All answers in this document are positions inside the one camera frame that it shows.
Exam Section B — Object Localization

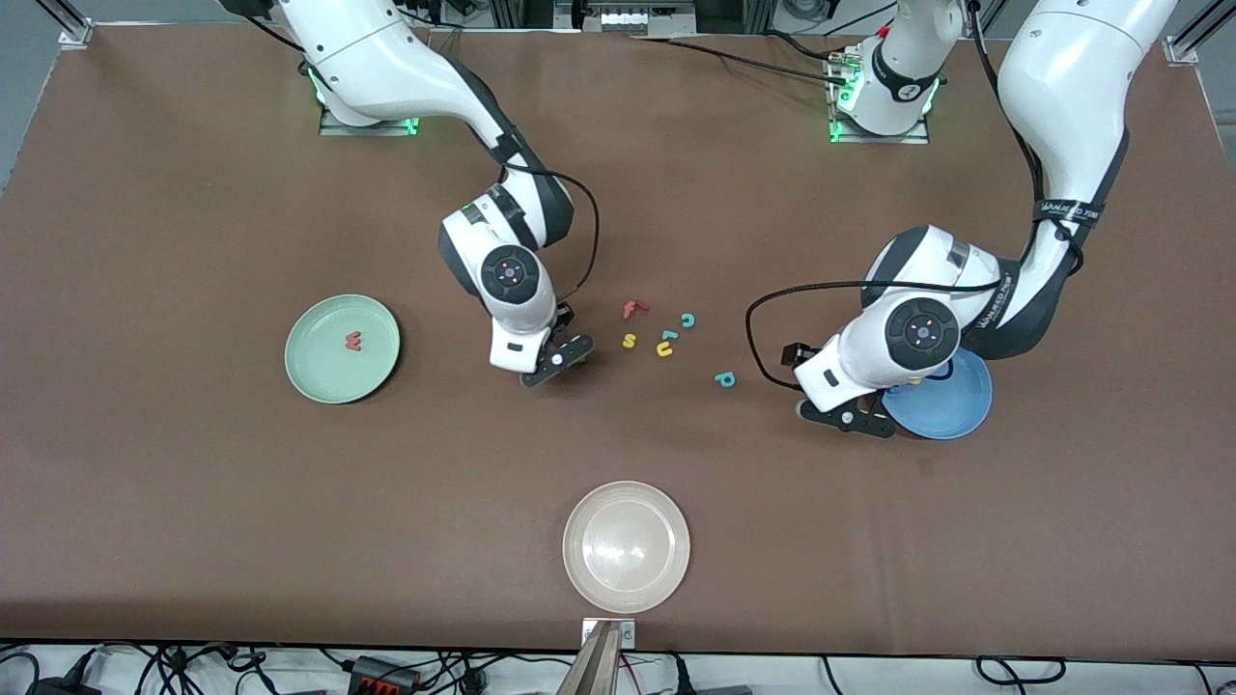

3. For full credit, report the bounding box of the white plate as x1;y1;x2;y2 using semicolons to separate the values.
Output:
563;481;691;614

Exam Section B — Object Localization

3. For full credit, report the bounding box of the black cable on table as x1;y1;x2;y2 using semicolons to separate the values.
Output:
628;35;853;84

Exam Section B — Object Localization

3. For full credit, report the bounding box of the silver electrical box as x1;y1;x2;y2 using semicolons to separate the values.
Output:
555;0;698;36

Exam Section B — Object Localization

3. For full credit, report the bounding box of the brown table cover sheet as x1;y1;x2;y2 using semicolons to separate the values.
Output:
0;24;1236;662

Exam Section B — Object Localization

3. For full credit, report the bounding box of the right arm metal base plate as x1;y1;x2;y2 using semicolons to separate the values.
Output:
319;104;420;137

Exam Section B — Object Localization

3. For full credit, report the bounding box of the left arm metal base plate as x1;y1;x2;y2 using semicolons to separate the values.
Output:
828;48;933;146

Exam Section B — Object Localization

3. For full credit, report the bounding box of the black red power strip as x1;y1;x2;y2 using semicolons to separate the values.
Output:
348;655;423;695

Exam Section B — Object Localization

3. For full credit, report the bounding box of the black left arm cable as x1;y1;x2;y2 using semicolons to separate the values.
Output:
745;0;1087;389

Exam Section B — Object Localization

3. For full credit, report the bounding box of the silver mounting bracket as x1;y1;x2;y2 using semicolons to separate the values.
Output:
581;618;637;650

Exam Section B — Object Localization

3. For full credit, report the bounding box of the blue plate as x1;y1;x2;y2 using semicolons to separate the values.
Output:
884;349;994;441

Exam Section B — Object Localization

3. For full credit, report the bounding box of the black looped floor cable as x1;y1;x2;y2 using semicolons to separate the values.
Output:
973;655;1068;685

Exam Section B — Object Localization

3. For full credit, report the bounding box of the aluminium camera pole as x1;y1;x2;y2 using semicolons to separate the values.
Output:
557;623;627;695

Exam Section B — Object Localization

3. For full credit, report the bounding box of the aluminium frame extrusion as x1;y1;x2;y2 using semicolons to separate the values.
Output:
37;0;96;49
1164;10;1236;67

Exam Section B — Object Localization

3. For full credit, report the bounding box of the green plate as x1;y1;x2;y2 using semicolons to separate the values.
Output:
284;294;402;404

